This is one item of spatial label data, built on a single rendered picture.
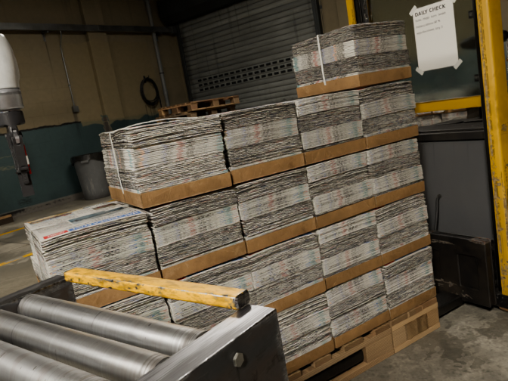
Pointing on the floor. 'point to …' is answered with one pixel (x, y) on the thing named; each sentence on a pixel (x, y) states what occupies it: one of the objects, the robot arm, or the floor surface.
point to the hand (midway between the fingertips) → (26, 184)
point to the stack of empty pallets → (191, 109)
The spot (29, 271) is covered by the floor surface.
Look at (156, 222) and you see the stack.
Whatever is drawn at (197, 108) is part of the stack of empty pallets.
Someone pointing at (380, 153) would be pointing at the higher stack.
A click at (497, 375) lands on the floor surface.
